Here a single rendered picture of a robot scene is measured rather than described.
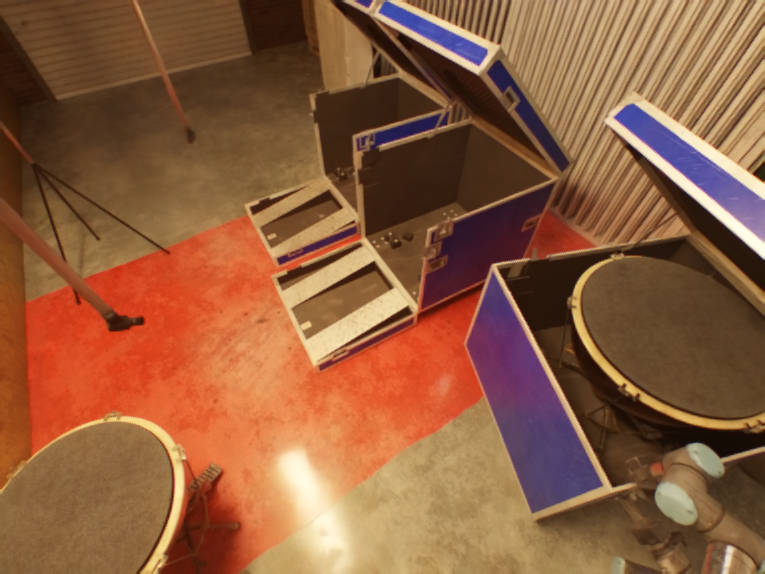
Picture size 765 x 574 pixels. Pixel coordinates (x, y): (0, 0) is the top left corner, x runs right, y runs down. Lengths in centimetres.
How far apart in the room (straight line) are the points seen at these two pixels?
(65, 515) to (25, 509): 16
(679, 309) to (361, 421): 177
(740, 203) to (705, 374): 82
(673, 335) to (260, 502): 220
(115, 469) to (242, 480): 84
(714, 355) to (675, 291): 33
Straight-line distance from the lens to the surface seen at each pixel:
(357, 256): 294
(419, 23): 206
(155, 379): 294
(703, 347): 200
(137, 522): 172
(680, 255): 262
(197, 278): 336
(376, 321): 259
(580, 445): 159
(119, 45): 721
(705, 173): 137
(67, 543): 184
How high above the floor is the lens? 229
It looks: 51 degrees down
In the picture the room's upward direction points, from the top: straight up
